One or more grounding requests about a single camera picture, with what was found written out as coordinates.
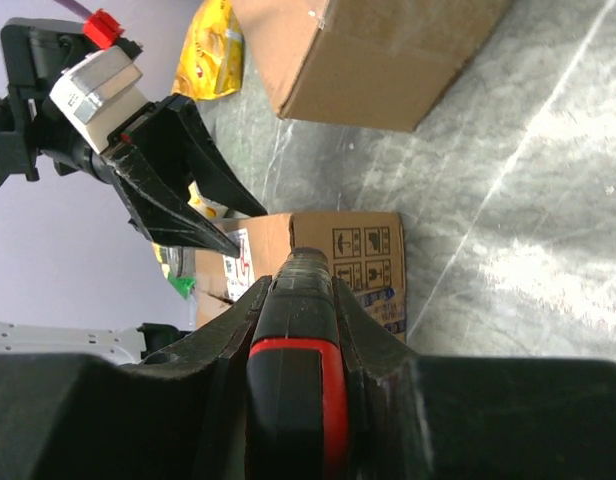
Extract red black box cutter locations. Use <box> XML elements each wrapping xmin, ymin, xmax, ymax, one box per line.
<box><xmin>246</xmin><ymin>277</ymin><xmax>349</xmax><ymax>479</ymax></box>

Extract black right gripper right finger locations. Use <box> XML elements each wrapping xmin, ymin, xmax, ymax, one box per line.
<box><xmin>333</xmin><ymin>280</ymin><xmax>616</xmax><ymax>479</ymax></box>

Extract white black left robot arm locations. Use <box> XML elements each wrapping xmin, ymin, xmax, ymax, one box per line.
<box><xmin>0</xmin><ymin>158</ymin><xmax>197</xmax><ymax>361</ymax></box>

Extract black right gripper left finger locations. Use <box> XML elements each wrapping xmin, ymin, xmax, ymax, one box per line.
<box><xmin>0</xmin><ymin>277</ymin><xmax>271</xmax><ymax>479</ymax></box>

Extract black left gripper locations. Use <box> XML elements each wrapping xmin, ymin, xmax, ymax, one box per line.
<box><xmin>0</xmin><ymin>17</ymin><xmax>267</xmax><ymax>257</ymax></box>

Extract labelled cardboard express box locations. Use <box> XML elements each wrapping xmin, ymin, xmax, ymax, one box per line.
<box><xmin>195</xmin><ymin>211</ymin><xmax>407</xmax><ymax>340</ymax></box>

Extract yellow Lays chips bag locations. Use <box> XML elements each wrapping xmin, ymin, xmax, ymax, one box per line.
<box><xmin>171</xmin><ymin>0</ymin><xmax>244</xmax><ymax>101</ymax></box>

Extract plain taped cardboard box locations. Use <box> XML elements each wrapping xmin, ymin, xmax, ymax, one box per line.
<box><xmin>233</xmin><ymin>0</ymin><xmax>511</xmax><ymax>132</ymax></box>

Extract green Chuba chips bag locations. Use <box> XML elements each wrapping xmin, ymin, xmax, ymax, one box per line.
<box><xmin>153</xmin><ymin>182</ymin><xmax>228</xmax><ymax>299</ymax></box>

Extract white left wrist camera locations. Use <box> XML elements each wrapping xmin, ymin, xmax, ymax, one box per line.
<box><xmin>50</xmin><ymin>46</ymin><xmax>154</xmax><ymax>154</ymax></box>

